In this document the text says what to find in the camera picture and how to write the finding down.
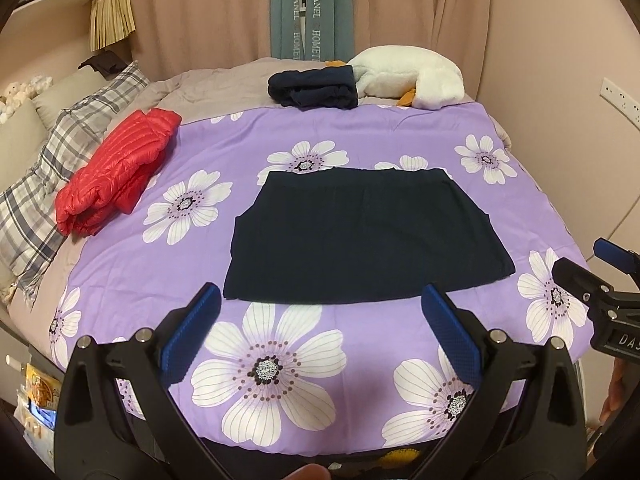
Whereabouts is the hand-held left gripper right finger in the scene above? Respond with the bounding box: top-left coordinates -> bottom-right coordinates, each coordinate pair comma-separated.
415,284 -> 591,480

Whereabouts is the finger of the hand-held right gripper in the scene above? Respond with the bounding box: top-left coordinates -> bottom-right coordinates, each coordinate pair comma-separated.
593,239 -> 640,276
551,257 -> 621,320

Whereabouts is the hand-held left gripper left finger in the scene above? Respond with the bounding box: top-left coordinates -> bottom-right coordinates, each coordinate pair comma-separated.
55,282 -> 226,480

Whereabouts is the navy zip jacket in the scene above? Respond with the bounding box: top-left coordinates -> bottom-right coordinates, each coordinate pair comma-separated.
222,167 -> 517,306

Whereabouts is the person's right hand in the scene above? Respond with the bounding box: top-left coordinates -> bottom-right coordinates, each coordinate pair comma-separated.
601,360 -> 627,424

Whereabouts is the person's left hand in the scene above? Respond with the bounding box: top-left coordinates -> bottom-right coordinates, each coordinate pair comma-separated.
280,464 -> 331,480

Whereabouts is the yellow fuzzy cloth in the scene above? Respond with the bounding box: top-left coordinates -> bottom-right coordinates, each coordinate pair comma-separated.
380,447 -> 426,471

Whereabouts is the yellow snack packet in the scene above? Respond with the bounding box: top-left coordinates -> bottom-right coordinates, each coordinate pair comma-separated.
25,364 -> 63,403

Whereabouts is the red down jacket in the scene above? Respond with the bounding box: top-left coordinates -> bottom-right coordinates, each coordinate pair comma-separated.
54,107 -> 182,237

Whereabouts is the blue snack packet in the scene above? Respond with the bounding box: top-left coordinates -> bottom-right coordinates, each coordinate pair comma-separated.
30,402 -> 58,428

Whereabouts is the purple floral blanket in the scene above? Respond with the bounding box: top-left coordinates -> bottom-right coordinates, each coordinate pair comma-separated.
47,102 -> 593,456

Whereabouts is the grey plaid pillow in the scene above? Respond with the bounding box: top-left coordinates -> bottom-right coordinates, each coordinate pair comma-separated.
0,60 -> 151,306

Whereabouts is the beige pillow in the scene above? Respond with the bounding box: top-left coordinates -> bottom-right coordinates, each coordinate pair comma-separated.
0,100 -> 51,196
32,67 -> 121,128

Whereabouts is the folded navy garment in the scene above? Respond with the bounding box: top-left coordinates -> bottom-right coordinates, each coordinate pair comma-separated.
267,65 -> 360,110

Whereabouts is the white plush goose toy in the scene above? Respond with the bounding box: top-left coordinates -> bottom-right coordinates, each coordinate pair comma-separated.
325,46 -> 465,111

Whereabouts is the dark brown cloth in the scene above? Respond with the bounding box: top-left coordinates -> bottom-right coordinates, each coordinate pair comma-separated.
79,50 -> 132,73

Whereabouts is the pink curtain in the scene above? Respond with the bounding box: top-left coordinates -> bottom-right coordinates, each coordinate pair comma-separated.
352,0 -> 493,101
127,0 -> 276,83

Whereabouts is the grey-green lettered curtain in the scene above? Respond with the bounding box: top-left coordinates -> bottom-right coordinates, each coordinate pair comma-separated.
270,0 -> 358,63

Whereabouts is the white wall socket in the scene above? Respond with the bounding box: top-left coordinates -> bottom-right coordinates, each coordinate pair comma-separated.
600,77 -> 640,126

